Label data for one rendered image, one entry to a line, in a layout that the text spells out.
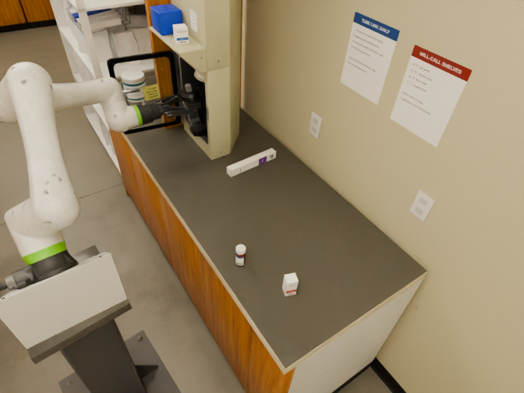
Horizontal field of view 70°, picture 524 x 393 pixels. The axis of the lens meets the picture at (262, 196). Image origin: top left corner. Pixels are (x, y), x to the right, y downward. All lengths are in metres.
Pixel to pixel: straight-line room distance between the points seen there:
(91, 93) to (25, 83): 0.39
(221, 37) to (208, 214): 0.73
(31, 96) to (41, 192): 0.29
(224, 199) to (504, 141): 1.08
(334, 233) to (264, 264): 0.34
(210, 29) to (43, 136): 0.75
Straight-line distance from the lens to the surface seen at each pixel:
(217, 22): 1.62
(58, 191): 1.22
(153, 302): 2.51
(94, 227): 3.01
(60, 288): 1.27
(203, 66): 1.65
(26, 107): 1.32
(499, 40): 1.25
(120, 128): 1.74
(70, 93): 1.62
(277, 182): 1.80
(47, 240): 1.35
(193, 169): 1.86
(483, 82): 1.28
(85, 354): 1.66
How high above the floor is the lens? 2.12
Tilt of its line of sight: 43 degrees down
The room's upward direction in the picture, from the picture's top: 4 degrees clockwise
